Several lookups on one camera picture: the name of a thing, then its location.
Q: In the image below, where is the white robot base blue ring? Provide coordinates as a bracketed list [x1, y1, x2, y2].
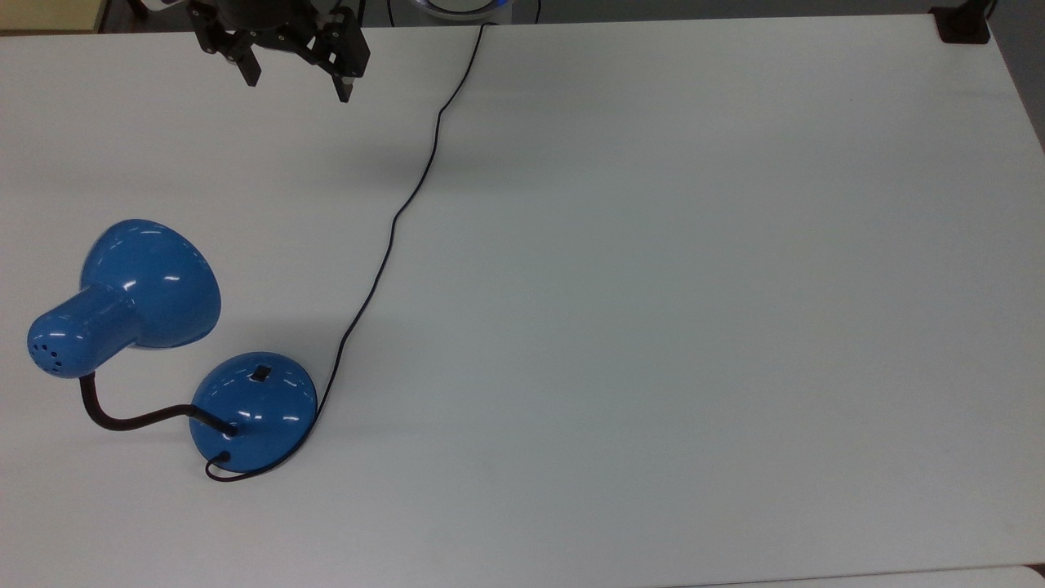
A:
[412, 0, 515, 20]

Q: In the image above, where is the black table clamp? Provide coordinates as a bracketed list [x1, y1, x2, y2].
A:
[930, 0, 994, 44]

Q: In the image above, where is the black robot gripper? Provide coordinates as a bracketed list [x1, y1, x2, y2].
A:
[189, 0, 371, 104]

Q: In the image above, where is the black lamp power cable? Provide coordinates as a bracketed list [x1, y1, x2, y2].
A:
[204, 22, 491, 483]

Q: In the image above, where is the blue desk lamp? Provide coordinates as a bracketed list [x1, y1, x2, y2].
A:
[26, 219, 318, 473]

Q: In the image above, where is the light wooden furniture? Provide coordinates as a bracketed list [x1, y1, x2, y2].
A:
[0, 0, 110, 34]

